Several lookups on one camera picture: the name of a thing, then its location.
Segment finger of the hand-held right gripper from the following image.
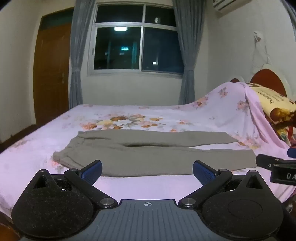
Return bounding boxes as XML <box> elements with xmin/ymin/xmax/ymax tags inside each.
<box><xmin>255</xmin><ymin>154</ymin><xmax>296</xmax><ymax>172</ymax></box>

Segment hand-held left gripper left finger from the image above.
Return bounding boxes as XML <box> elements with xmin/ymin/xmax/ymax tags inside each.
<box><xmin>31</xmin><ymin>160</ymin><xmax>118</xmax><ymax>209</ymax></box>

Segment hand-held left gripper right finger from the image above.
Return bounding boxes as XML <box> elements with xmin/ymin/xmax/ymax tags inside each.
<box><xmin>179</xmin><ymin>160</ymin><xmax>267</xmax><ymax>209</ymax></box>

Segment grey pants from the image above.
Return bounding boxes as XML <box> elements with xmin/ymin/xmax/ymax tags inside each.
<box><xmin>53</xmin><ymin>130</ymin><xmax>259</xmax><ymax>177</ymax></box>

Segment yellow printed pillow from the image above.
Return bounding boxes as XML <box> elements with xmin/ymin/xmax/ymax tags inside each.
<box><xmin>245</xmin><ymin>82</ymin><xmax>296</xmax><ymax>147</ymax></box>

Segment bed with pink floral sheet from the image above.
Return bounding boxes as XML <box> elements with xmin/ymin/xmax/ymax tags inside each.
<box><xmin>0</xmin><ymin>82</ymin><xmax>296</xmax><ymax>218</ymax></box>

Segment red wooden headboard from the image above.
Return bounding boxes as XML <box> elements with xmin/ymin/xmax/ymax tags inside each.
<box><xmin>230</xmin><ymin>64</ymin><xmax>295</xmax><ymax>98</ymax></box>

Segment brown wooden door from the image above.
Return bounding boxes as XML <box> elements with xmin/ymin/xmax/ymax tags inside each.
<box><xmin>33</xmin><ymin>7</ymin><xmax>74</xmax><ymax>127</ymax></box>

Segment grey curtain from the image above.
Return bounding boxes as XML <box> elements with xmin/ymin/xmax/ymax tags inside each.
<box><xmin>69</xmin><ymin>0</ymin><xmax>97</xmax><ymax>110</ymax></box>
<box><xmin>172</xmin><ymin>0</ymin><xmax>206</xmax><ymax>105</ymax></box>

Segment sliding glass window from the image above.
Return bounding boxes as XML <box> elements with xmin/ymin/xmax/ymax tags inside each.
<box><xmin>87</xmin><ymin>3</ymin><xmax>186</xmax><ymax>78</ymax></box>

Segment white air conditioner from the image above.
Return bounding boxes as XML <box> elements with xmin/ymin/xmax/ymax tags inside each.
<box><xmin>212</xmin><ymin>0</ymin><xmax>246</xmax><ymax>11</ymax></box>

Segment white hanging cable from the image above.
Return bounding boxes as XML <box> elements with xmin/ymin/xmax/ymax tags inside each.
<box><xmin>252</xmin><ymin>35</ymin><xmax>274</xmax><ymax>73</ymax></box>

